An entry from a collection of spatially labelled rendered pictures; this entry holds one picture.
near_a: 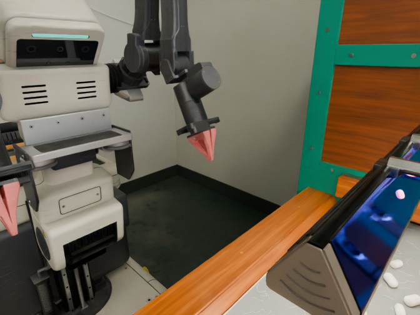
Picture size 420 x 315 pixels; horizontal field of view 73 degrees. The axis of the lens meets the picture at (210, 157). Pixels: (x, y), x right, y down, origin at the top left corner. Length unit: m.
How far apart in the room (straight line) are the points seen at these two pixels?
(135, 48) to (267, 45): 1.42
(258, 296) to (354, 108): 0.65
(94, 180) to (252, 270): 0.52
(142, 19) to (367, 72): 0.67
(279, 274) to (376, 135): 0.80
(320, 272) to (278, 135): 1.90
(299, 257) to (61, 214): 0.76
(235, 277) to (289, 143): 1.50
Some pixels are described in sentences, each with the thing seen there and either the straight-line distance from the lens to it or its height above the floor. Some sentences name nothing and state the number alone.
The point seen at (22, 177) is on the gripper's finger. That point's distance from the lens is 0.55.
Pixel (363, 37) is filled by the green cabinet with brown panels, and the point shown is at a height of 1.29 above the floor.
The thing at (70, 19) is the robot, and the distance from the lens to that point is 0.78.
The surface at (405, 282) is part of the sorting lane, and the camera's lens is 0.86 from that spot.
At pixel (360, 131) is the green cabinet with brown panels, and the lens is 1.04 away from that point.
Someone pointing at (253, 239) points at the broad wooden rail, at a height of 0.76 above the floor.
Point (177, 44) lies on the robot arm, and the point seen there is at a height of 1.27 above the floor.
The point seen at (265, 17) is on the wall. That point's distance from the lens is 2.15.
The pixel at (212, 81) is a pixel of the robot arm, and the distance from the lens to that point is 0.66.
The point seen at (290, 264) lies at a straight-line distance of 0.27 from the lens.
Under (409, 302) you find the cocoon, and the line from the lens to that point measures 0.79.
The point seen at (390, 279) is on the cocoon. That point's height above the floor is 0.76.
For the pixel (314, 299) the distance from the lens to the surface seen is 0.28.
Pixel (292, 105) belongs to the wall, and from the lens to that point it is 2.03.
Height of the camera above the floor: 1.25
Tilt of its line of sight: 21 degrees down
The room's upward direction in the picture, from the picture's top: straight up
